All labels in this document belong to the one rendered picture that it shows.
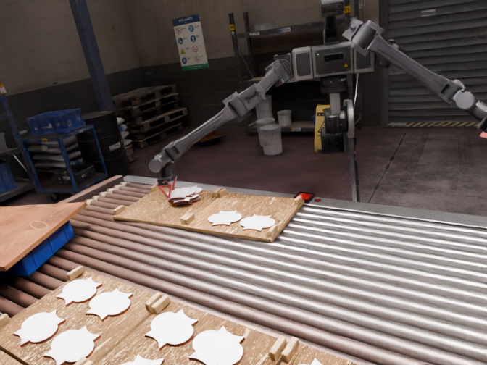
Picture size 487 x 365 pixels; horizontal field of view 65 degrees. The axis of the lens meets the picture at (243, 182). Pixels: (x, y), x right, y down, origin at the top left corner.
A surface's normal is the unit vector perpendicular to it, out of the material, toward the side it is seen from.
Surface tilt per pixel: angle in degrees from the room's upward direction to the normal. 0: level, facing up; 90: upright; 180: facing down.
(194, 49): 90
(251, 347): 0
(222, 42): 90
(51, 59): 90
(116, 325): 0
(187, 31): 90
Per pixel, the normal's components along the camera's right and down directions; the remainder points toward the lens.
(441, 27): -0.49, 0.32
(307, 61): -0.16, 0.39
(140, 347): -0.14, -0.92
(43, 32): 0.87, 0.07
